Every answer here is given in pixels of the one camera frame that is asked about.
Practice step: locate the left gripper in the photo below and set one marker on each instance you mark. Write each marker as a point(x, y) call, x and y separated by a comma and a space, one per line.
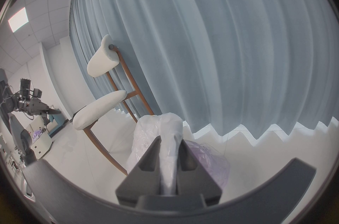
point(37, 107)

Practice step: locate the pale blue curtain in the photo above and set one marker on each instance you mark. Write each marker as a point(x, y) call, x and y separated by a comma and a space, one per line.
point(211, 45)

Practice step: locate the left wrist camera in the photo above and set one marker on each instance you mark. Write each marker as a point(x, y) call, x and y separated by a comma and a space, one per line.
point(37, 93)

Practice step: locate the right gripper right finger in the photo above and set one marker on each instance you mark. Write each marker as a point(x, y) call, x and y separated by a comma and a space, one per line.
point(196, 180)

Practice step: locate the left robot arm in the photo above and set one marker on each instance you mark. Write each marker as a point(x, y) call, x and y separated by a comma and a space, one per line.
point(21, 135)

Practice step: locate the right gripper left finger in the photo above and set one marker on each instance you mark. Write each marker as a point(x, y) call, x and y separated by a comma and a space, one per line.
point(143, 178)

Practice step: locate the white plastic wrapper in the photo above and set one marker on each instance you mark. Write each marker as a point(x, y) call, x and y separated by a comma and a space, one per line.
point(169, 138)

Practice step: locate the purple plastic bag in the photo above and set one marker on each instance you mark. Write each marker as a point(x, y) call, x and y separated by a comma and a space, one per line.
point(211, 164)

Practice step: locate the square ceiling light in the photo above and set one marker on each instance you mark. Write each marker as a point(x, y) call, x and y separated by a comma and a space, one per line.
point(18, 19)

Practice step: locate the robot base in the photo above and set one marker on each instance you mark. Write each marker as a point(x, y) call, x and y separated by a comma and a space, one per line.
point(8, 167)

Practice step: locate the white cushioned wooden chair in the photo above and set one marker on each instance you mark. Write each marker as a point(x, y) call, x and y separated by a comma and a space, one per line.
point(100, 109)

